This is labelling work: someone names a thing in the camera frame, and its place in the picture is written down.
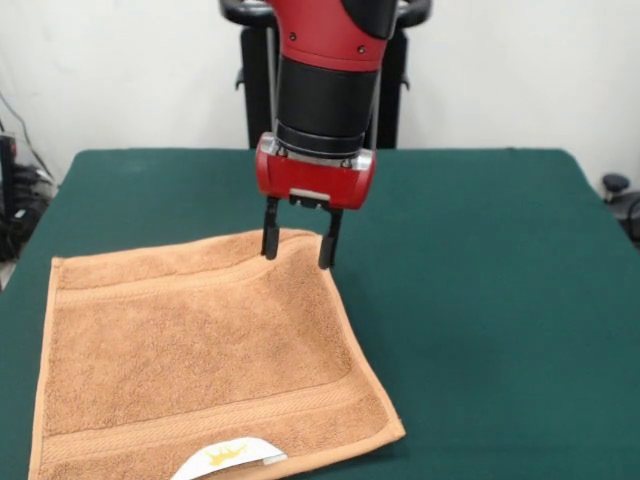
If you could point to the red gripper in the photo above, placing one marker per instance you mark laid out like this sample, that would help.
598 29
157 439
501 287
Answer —
310 180

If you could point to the tan terry towel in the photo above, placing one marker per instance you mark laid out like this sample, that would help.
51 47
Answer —
175 350

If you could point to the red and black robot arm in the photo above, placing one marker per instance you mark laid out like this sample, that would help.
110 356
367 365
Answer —
325 75

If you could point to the dark green table cloth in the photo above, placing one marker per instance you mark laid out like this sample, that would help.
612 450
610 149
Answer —
500 300

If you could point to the black bag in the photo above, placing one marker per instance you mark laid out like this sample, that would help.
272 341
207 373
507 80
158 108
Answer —
17 230

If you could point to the black box with red light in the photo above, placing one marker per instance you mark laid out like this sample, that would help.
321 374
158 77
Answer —
7 165

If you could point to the black office chair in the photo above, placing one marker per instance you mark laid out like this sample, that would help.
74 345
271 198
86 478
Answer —
625 205

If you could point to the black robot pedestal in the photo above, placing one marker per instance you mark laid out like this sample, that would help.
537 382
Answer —
395 90

